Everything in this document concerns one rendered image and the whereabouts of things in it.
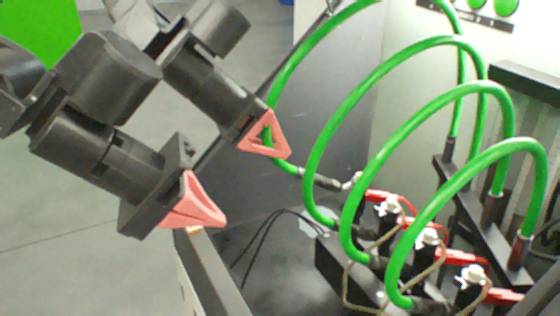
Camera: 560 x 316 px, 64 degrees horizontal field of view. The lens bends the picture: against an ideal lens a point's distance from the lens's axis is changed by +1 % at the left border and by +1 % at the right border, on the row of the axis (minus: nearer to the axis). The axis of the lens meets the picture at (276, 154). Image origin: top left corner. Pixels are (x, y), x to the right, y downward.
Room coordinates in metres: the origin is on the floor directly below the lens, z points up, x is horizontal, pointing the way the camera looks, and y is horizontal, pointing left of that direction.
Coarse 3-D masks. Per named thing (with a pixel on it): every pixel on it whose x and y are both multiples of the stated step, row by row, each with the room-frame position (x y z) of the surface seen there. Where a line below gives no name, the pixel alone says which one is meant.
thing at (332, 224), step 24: (408, 48) 0.54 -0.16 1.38; (384, 72) 0.52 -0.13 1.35; (480, 72) 0.60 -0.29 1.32; (360, 96) 0.50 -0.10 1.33; (480, 96) 0.61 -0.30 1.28; (336, 120) 0.49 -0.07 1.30; (480, 120) 0.61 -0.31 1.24; (480, 144) 0.62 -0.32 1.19; (312, 168) 0.47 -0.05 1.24; (312, 216) 0.48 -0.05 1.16
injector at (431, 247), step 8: (424, 248) 0.47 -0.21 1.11; (432, 248) 0.47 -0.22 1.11; (416, 256) 0.47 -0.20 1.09; (424, 256) 0.47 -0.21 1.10; (432, 256) 0.47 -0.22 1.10; (416, 264) 0.47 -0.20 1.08; (424, 264) 0.47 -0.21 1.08; (432, 264) 0.47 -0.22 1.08; (416, 272) 0.46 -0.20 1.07; (424, 280) 0.47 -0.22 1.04; (416, 288) 0.47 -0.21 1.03; (424, 288) 0.47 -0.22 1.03; (416, 296) 0.47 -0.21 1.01
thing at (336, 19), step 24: (360, 0) 0.60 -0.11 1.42; (432, 0) 0.66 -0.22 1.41; (336, 24) 0.58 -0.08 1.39; (456, 24) 0.68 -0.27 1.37; (312, 48) 0.57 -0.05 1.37; (456, 48) 0.70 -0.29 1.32; (288, 72) 0.55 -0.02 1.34; (456, 120) 0.71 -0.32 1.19; (264, 144) 0.54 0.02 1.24; (288, 168) 0.55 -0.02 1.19
